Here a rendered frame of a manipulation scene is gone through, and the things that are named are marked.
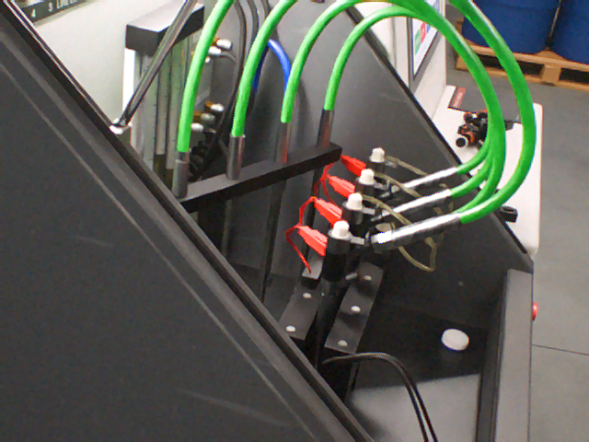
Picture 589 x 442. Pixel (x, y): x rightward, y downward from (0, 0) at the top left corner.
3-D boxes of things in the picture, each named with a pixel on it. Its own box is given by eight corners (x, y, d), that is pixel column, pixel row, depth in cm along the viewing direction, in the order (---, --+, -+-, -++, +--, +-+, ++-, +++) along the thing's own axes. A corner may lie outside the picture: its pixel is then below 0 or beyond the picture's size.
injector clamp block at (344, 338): (334, 450, 103) (355, 353, 95) (259, 427, 104) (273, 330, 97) (381, 308, 132) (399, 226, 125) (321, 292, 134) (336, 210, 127)
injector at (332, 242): (338, 389, 103) (367, 247, 93) (300, 378, 104) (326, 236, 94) (342, 377, 105) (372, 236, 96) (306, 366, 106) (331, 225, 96)
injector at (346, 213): (351, 354, 110) (380, 216, 100) (315, 343, 111) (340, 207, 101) (354, 342, 112) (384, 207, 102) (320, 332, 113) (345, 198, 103)
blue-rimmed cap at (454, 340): (466, 354, 124) (467, 347, 123) (439, 347, 125) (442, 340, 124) (467, 340, 127) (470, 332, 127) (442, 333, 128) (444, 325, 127)
